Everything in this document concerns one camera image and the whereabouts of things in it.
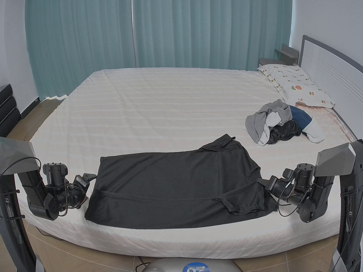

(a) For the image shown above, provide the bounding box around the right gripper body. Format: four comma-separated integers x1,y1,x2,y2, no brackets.
267,175,292,202

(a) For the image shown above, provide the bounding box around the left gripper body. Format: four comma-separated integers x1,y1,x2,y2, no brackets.
67,175,91,209

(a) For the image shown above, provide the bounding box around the black T-shirt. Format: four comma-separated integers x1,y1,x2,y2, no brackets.
84,134,279,229

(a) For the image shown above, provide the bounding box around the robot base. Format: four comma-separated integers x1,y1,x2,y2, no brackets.
145,258,240,272

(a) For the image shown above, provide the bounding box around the pile of clothes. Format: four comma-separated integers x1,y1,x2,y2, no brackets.
245,99,325,146

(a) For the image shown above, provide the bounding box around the bed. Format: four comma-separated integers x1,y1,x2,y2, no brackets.
13,34,363,260

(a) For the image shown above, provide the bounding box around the white printed pillow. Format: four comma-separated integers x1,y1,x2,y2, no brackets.
257,64,336,108

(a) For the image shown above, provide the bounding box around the black chest of drawers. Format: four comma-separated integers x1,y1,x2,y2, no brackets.
0,84,22,132

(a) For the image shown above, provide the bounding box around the grey bedside table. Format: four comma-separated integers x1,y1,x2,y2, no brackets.
259,44,299,66

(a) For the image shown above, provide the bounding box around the blue-green curtain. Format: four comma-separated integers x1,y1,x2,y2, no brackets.
132,0,294,71
26,0,138,100

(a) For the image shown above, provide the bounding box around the black cable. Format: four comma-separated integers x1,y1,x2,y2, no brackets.
36,228,63,241
136,255,151,272

